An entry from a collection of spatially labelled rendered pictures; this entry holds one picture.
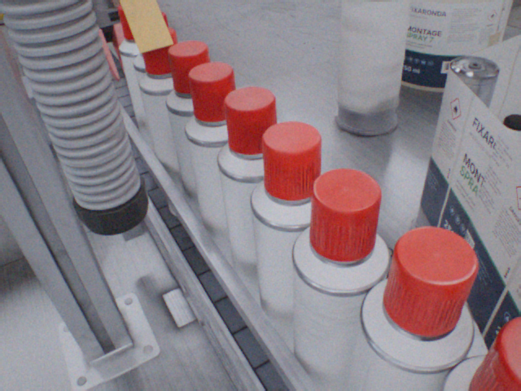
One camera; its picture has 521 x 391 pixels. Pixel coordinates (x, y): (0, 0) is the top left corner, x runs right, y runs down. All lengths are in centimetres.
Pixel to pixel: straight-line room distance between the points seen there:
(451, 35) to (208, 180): 48
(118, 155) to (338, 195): 10
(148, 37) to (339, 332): 28
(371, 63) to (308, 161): 35
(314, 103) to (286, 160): 47
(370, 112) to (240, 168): 34
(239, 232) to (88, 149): 17
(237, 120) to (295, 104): 42
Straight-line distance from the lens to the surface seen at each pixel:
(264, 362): 39
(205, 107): 32
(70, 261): 39
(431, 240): 19
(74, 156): 19
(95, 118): 18
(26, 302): 56
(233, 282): 33
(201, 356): 45
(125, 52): 51
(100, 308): 42
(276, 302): 31
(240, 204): 31
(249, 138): 28
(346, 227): 21
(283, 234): 26
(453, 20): 72
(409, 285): 18
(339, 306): 24
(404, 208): 52
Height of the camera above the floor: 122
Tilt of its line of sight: 40 degrees down
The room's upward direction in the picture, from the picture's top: 5 degrees counter-clockwise
